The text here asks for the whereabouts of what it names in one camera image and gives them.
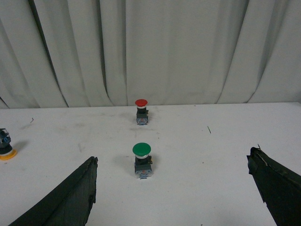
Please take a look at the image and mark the red push button switch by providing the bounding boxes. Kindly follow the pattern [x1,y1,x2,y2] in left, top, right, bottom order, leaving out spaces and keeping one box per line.
[135,99,149,125]

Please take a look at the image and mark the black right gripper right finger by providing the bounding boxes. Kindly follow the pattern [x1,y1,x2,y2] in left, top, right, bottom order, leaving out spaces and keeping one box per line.
[247,147,301,226]

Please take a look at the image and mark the yellow push button switch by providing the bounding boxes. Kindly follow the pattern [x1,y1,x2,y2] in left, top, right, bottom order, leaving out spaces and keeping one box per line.
[0,128,17,161]

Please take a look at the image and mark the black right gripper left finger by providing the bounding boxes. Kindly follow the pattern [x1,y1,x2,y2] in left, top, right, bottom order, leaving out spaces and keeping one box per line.
[10,156,98,226]

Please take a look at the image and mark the green push button switch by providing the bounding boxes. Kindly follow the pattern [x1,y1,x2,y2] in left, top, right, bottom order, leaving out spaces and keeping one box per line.
[132,143,153,179]

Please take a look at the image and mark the white pleated curtain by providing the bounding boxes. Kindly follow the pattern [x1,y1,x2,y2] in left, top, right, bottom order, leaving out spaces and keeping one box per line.
[0,0,301,109]

